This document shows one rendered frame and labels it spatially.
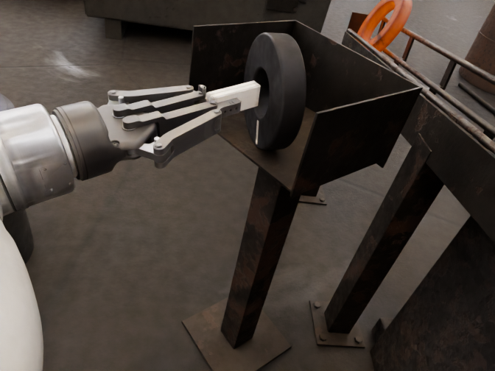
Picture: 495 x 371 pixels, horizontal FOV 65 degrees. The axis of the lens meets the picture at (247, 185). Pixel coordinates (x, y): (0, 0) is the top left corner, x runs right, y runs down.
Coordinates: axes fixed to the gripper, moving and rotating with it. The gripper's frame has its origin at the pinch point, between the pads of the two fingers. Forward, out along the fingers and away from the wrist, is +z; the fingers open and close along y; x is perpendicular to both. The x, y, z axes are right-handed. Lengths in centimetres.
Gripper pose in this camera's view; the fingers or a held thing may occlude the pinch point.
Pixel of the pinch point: (233, 99)
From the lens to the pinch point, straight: 48.8
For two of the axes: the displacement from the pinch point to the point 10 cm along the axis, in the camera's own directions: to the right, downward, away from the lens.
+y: 5.8, 5.9, -5.6
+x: 1.0, -7.3, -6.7
